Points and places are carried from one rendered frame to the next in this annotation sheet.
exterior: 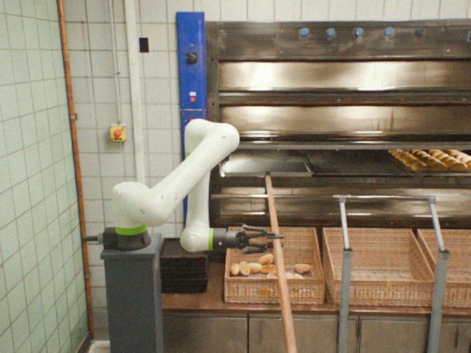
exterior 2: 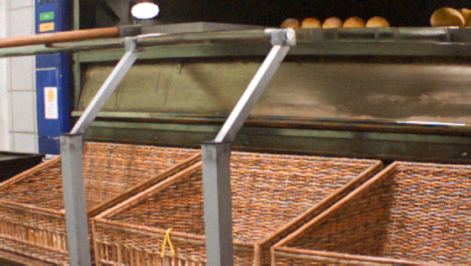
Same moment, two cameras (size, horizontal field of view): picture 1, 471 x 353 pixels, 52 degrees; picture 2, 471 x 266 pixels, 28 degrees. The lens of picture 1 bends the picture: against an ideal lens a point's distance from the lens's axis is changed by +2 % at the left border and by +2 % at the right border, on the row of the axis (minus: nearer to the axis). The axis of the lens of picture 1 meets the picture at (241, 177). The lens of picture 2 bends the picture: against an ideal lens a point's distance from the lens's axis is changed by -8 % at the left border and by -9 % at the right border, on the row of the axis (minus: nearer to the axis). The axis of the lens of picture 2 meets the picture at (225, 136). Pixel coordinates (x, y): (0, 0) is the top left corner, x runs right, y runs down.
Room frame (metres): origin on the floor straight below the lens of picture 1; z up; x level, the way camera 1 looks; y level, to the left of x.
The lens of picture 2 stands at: (0.79, -2.38, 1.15)
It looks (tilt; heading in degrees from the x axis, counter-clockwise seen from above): 5 degrees down; 42
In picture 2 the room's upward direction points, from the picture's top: 2 degrees counter-clockwise
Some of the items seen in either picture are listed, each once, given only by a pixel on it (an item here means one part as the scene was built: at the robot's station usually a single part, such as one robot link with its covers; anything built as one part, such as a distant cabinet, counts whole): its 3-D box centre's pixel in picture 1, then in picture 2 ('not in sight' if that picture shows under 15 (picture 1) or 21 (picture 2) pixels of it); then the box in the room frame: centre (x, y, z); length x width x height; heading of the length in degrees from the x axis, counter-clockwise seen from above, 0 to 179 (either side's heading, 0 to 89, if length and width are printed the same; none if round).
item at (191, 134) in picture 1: (199, 140); not in sight; (1.98, 0.18, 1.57); 0.13 x 0.12 x 0.18; 43
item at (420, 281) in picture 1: (374, 264); (237, 222); (2.57, -0.79, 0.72); 0.56 x 0.49 x 0.28; 89
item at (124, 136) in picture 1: (119, 132); not in sight; (2.83, 0.74, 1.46); 0.10 x 0.07 x 0.10; 89
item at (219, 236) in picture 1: (220, 239); not in sight; (1.84, 0.09, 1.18); 0.12 x 0.06 x 0.09; 178
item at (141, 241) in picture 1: (118, 236); not in sight; (1.75, 0.49, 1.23); 0.26 x 0.15 x 0.06; 93
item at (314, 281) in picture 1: (272, 262); (84, 199); (2.58, -0.19, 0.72); 0.56 x 0.49 x 0.28; 88
